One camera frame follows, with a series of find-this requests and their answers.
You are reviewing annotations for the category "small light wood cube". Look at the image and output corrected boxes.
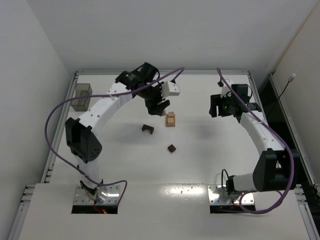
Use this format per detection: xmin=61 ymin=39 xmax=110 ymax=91
xmin=168 ymin=118 xmax=173 ymax=127
xmin=168 ymin=112 xmax=175 ymax=118

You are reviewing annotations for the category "dark wood arch block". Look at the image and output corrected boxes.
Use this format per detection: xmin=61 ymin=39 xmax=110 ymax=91
xmin=141 ymin=124 xmax=155 ymax=135

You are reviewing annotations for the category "grey plastic block box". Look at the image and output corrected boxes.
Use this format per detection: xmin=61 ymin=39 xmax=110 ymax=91
xmin=71 ymin=83 xmax=93 ymax=112

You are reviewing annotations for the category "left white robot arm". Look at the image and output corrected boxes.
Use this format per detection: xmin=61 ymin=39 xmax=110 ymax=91
xmin=65 ymin=62 xmax=170 ymax=198

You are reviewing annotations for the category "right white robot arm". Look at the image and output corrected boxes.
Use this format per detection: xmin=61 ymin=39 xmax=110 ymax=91
xmin=209 ymin=83 xmax=299 ymax=195

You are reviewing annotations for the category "small dark wood block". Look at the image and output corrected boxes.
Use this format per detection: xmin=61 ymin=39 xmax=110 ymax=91
xmin=167 ymin=144 xmax=177 ymax=153

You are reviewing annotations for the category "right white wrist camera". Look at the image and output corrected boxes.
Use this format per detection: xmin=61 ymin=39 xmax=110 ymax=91
xmin=217 ymin=79 xmax=232 ymax=98

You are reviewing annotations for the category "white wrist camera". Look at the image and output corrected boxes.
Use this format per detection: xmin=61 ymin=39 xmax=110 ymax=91
xmin=161 ymin=81 xmax=181 ymax=98
xmin=217 ymin=79 xmax=232 ymax=98

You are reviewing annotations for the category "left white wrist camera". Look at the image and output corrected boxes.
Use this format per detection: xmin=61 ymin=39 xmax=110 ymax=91
xmin=161 ymin=81 xmax=181 ymax=98

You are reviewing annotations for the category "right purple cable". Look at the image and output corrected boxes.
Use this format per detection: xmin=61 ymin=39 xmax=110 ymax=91
xmin=216 ymin=67 xmax=295 ymax=215

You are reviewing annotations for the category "purple cable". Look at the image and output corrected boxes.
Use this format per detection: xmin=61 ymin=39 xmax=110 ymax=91
xmin=44 ymin=66 xmax=185 ymax=207
xmin=216 ymin=67 xmax=295 ymax=215

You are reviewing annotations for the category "black wall cable with plug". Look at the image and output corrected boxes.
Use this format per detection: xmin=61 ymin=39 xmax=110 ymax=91
xmin=267 ymin=73 xmax=297 ymax=113

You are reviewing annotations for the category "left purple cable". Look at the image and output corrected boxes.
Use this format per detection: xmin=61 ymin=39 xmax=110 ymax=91
xmin=44 ymin=66 xmax=185 ymax=207

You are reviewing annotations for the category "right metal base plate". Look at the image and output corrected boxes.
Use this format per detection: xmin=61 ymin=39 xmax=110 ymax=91
xmin=207 ymin=184 xmax=244 ymax=207

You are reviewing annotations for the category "metal base plate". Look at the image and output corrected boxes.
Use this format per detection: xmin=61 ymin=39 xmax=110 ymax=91
xmin=207 ymin=184 xmax=244 ymax=207
xmin=73 ymin=185 xmax=120 ymax=206

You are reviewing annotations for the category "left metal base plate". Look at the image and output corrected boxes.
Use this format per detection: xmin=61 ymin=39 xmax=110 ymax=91
xmin=73 ymin=185 xmax=120 ymax=206

